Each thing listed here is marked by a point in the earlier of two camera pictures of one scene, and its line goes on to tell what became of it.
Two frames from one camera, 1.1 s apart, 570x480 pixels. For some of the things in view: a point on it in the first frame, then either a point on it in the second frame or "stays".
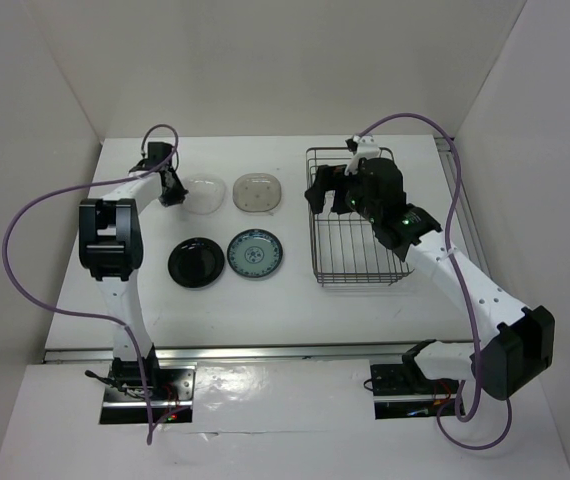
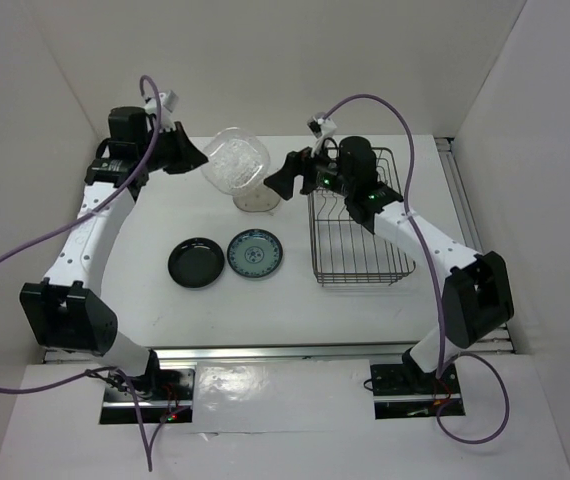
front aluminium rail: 254,351 stays
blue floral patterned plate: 254,253 stays
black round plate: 195,262 stays
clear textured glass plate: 205,194 -> 238,161
